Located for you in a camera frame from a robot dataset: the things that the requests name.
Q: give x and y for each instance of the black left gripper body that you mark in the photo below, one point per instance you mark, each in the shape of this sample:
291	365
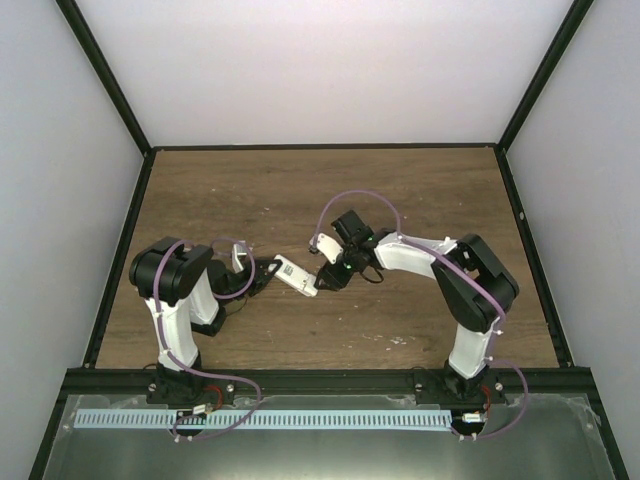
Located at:
257	285

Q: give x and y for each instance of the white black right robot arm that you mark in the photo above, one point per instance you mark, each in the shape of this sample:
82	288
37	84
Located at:
477	288

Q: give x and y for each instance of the light blue slotted cable duct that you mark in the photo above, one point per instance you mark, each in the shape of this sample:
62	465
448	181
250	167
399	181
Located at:
414	420

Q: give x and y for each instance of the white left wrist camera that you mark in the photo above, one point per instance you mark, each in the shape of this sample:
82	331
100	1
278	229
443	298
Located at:
239	257

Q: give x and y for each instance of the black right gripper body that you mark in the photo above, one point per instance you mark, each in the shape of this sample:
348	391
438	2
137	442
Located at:
341	278

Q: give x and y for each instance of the metal front plate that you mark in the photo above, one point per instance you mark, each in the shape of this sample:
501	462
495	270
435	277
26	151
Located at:
544	436

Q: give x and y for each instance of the white air conditioner remote control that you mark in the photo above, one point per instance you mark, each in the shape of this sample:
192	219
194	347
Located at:
296	277

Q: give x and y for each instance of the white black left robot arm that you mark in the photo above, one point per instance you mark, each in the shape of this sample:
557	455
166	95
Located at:
186	289

